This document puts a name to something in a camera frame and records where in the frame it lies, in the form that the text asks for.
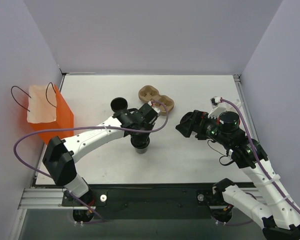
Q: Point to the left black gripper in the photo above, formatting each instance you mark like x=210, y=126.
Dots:
x=140, y=141

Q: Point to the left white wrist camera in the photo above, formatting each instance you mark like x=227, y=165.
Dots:
x=156, y=109

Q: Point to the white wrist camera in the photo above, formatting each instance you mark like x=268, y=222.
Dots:
x=156, y=109
x=218, y=107

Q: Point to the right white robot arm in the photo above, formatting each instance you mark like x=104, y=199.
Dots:
x=279, y=216

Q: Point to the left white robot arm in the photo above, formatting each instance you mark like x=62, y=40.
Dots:
x=61, y=155

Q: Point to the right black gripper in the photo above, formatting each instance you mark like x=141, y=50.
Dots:
x=194, y=123

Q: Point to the orange paper bag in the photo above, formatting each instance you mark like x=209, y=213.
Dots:
x=47, y=109

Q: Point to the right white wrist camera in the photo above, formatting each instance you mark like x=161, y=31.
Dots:
x=218, y=107

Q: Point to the black paper coffee cup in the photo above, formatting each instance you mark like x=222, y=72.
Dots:
x=140, y=143

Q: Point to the brown cardboard cup carrier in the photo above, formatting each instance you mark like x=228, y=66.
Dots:
x=148, y=93

